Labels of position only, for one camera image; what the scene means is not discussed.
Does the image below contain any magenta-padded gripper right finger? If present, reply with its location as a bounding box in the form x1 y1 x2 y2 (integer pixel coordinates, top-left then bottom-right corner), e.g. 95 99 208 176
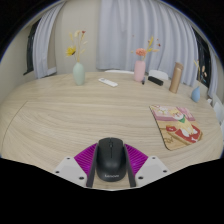
123 143 172 188

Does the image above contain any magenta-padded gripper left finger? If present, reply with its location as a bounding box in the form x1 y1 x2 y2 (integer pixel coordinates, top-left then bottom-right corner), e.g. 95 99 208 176
53 142 100 189

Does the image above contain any black computer mouse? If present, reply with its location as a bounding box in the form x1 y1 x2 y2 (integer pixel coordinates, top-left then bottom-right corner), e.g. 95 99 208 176
95 137 128 183

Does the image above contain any cartoon print mouse pad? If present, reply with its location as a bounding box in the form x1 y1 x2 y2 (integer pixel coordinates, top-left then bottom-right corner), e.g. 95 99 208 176
148 104 204 152

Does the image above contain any white remote control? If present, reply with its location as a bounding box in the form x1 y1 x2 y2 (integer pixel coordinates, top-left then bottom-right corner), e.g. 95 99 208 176
97 77 119 88

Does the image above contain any green vase with dried flowers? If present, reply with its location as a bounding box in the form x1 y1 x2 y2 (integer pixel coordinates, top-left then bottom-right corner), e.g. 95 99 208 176
65 29 88 87

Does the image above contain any blue vase with dried flowers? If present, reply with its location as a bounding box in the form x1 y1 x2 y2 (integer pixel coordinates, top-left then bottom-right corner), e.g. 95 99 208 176
190 59 208 104

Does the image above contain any pink vase with dried flowers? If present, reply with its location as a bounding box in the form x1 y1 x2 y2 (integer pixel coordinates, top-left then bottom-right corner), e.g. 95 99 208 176
130 35 162 83

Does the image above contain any bronze thermos bottle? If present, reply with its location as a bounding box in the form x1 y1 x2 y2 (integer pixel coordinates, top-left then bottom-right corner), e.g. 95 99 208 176
168 61 185 94

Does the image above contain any narrow white curtain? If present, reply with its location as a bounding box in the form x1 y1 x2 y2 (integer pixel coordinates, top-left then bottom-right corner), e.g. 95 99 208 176
32 1 67 80
207 49 219 99

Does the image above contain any dark window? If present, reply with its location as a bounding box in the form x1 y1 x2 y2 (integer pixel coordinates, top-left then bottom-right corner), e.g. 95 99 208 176
192 29 213 89
23 19 42 76

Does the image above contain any wide white curtain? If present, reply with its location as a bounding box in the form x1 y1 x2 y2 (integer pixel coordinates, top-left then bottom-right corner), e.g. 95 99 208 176
95 0 200 88

